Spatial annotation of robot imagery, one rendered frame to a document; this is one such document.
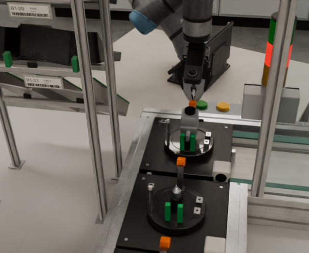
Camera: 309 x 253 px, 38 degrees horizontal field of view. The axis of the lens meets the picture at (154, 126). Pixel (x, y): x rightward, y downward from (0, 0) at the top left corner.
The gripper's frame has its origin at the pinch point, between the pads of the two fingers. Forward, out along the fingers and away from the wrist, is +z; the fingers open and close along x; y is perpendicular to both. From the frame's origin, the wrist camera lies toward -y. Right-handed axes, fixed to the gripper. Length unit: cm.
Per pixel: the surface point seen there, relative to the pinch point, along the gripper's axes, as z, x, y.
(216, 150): 9.7, -7.8, -9.3
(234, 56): 21, -11, 68
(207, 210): 9.6, -7.3, -32.1
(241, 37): 107, -17, 270
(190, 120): -0.9, -0.4, -10.9
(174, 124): 9.7, 5.3, 0.9
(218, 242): 7.5, -10.3, -42.7
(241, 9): 89, -16, 289
